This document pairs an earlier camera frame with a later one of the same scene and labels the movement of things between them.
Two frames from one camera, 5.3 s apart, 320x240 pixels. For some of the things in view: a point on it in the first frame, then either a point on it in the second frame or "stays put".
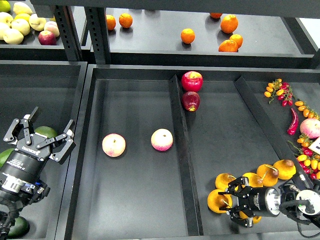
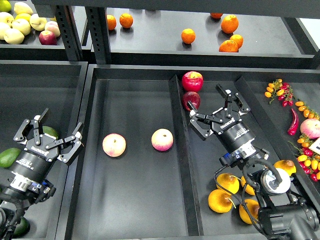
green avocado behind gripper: x=46 y=131 stays put
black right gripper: x=264 y=201 -> x=237 y=137
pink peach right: x=310 y=128 stays put
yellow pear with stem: x=216 y=201 stays put
